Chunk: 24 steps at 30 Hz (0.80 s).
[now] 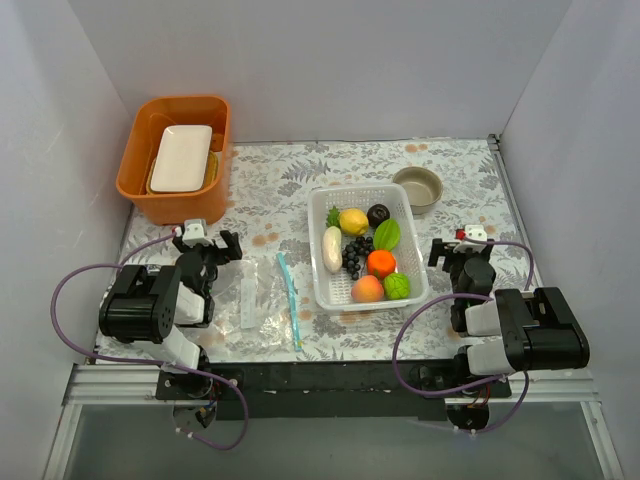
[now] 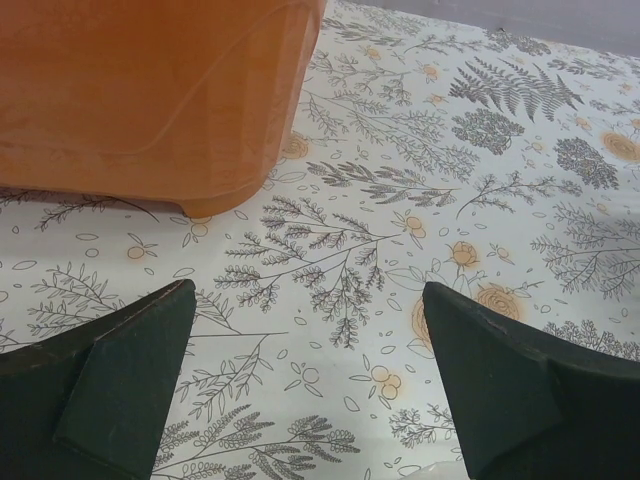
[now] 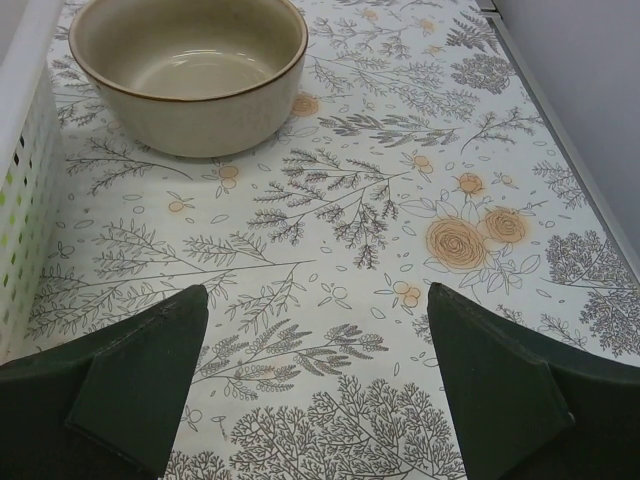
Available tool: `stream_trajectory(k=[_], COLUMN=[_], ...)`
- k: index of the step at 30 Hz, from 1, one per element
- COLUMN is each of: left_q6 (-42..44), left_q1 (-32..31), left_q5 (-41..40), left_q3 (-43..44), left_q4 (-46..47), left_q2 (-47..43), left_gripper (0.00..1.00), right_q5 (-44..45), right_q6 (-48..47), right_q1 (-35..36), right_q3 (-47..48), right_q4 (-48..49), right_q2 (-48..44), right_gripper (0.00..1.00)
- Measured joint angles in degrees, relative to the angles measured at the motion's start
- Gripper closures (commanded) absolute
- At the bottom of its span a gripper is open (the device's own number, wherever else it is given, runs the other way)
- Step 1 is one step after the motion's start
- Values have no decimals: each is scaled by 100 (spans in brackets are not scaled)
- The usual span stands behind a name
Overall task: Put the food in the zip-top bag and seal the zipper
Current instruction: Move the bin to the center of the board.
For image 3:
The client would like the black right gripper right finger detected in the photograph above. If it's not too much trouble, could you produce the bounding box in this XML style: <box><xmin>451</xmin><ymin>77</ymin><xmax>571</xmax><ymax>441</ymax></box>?
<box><xmin>427</xmin><ymin>283</ymin><xmax>639</xmax><ymax>479</ymax></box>

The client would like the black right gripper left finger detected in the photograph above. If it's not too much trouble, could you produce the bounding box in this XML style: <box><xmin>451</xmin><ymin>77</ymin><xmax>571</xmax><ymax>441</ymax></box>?
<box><xmin>1</xmin><ymin>285</ymin><xmax>208</xmax><ymax>479</ymax></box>

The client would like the beige ceramic bowl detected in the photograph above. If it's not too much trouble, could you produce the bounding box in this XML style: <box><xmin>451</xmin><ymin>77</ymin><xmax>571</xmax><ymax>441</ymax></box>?
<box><xmin>68</xmin><ymin>0</ymin><xmax>309</xmax><ymax>158</ymax></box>

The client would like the white plastic basket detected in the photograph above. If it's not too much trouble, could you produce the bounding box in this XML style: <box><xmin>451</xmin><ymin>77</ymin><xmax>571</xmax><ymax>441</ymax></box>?
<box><xmin>1</xmin><ymin>1</ymin><xmax>65</xmax><ymax>361</ymax></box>

